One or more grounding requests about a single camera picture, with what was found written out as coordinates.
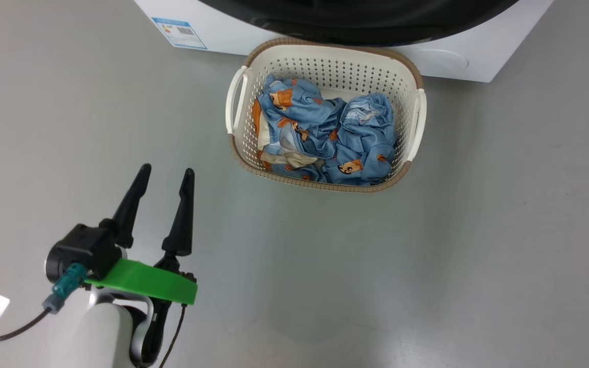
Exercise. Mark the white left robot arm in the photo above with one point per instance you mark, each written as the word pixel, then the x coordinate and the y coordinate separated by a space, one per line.
pixel 95 337

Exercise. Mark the cream perforated laundry basket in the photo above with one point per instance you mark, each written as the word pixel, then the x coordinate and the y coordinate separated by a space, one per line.
pixel 325 64

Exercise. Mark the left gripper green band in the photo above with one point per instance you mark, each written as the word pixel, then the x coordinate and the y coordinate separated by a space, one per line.
pixel 146 281

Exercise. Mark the blue cartoon print garment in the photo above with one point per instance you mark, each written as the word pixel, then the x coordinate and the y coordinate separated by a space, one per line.
pixel 368 135

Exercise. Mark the teal left camera connector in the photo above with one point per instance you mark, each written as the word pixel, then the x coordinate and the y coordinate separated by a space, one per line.
pixel 67 286

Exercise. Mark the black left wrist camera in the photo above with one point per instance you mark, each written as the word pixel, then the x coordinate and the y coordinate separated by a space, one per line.
pixel 85 248

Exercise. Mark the white front-load washing machine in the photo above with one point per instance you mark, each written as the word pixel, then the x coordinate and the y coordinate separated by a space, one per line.
pixel 458 56

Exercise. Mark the round drain filter cover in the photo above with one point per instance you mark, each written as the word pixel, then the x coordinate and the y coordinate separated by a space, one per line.
pixel 440 60

